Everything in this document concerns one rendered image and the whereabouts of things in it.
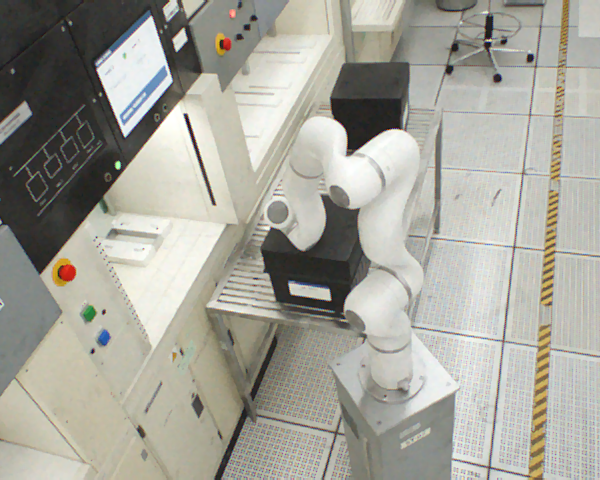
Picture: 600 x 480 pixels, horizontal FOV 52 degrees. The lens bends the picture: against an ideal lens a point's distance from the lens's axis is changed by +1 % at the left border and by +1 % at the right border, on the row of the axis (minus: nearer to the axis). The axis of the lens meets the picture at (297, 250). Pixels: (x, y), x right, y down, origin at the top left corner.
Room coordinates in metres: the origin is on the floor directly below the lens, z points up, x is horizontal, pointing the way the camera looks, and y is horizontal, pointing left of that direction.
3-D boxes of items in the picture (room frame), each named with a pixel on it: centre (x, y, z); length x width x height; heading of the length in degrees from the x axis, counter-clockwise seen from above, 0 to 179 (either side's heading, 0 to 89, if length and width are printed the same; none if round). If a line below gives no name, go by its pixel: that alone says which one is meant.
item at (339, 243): (1.45, -0.07, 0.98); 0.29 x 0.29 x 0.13; 63
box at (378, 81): (2.24, -0.43, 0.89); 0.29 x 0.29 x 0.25; 68
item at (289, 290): (1.45, -0.07, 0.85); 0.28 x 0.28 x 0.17; 63
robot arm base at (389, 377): (1.02, -0.20, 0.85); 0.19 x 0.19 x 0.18
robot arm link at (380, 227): (1.04, -0.22, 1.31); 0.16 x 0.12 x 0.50; 127
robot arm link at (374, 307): (1.00, -0.17, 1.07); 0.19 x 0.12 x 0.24; 127
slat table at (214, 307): (1.88, -0.21, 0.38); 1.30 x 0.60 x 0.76; 154
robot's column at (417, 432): (1.02, -0.20, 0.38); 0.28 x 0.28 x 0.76; 19
